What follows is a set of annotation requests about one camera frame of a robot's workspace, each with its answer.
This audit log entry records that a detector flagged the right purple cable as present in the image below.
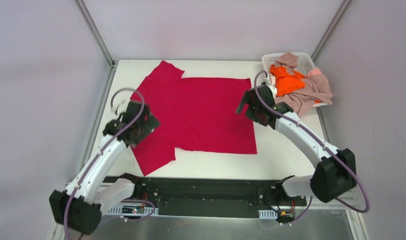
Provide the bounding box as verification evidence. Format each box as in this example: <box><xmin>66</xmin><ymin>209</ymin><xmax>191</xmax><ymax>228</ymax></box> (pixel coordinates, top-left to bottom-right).
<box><xmin>254</xmin><ymin>70</ymin><xmax>371</xmax><ymax>226</ymax></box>

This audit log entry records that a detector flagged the purple cable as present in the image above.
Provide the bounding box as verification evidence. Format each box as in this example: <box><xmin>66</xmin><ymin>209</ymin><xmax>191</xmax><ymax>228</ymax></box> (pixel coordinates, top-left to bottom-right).
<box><xmin>63</xmin><ymin>87</ymin><xmax>157</xmax><ymax>240</ymax></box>
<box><xmin>254</xmin><ymin>70</ymin><xmax>371</xmax><ymax>226</ymax></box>

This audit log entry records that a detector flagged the orange t shirt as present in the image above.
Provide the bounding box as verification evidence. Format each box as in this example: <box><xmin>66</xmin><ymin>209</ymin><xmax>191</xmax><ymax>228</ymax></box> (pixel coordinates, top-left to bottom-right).
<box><xmin>269</xmin><ymin>64</ymin><xmax>306</xmax><ymax>97</ymax></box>

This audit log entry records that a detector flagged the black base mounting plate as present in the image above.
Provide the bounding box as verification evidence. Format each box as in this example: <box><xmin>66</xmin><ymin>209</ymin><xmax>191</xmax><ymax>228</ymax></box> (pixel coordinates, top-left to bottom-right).
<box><xmin>103</xmin><ymin>176</ymin><xmax>318</xmax><ymax>220</ymax></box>

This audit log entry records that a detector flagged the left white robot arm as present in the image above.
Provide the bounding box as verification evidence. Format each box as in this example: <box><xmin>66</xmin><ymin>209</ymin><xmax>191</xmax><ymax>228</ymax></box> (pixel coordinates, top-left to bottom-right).
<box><xmin>49</xmin><ymin>101</ymin><xmax>160</xmax><ymax>237</ymax></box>

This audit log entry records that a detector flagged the white plastic laundry basket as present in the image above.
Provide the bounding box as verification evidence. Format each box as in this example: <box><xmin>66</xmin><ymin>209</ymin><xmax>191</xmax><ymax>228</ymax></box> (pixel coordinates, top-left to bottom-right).
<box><xmin>262</xmin><ymin>52</ymin><xmax>327</xmax><ymax>108</ymax></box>

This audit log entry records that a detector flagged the beige pink t shirt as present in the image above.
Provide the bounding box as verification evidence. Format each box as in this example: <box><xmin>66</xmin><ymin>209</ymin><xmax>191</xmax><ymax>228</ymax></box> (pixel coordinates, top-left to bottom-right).
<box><xmin>272</xmin><ymin>52</ymin><xmax>333</xmax><ymax>117</ymax></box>

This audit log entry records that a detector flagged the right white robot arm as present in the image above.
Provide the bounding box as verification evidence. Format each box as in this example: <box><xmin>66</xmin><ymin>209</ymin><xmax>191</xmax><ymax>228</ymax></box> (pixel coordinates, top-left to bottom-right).
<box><xmin>236</xmin><ymin>84</ymin><xmax>357</xmax><ymax>205</ymax></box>

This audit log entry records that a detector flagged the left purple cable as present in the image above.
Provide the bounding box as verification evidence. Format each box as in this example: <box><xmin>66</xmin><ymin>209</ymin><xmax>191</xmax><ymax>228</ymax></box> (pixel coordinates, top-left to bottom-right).
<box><xmin>63</xmin><ymin>87</ymin><xmax>157</xmax><ymax>240</ymax></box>

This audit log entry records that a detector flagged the aluminium frame rail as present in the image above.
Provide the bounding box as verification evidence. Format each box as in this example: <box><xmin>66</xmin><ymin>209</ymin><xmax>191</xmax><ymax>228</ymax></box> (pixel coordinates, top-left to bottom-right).
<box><xmin>310</xmin><ymin>190</ymin><xmax>361</xmax><ymax>210</ymax></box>

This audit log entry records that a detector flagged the red t shirt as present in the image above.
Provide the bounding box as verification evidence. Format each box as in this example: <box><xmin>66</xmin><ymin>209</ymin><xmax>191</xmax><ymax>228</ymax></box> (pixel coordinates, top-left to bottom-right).
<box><xmin>132</xmin><ymin>61</ymin><xmax>257</xmax><ymax>175</ymax></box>

